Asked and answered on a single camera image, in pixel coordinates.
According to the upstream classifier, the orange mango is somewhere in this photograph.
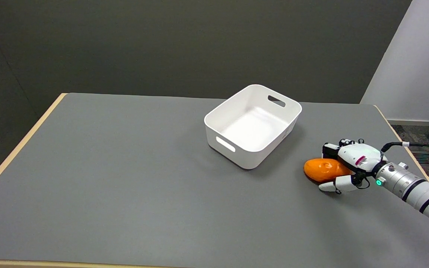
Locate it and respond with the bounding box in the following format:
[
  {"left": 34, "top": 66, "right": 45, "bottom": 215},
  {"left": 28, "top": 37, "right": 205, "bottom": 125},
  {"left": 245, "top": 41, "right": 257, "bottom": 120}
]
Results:
[{"left": 304, "top": 158, "right": 353, "bottom": 183}]

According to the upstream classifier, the white plastic storage bin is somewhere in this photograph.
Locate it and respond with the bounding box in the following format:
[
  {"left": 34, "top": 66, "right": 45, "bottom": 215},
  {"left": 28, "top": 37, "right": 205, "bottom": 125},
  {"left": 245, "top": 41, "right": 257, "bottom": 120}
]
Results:
[{"left": 204, "top": 84, "right": 302, "bottom": 170}]

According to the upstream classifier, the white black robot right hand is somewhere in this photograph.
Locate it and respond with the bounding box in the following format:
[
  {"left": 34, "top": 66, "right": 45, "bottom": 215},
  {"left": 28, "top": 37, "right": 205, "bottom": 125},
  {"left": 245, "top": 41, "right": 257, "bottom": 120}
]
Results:
[{"left": 318, "top": 138, "right": 388, "bottom": 194}]

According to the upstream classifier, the black green braided robot cable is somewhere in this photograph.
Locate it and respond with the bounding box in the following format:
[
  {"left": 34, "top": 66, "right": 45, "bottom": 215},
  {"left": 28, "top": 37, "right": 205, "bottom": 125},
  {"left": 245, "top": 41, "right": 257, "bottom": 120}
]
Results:
[{"left": 381, "top": 141, "right": 429, "bottom": 187}]

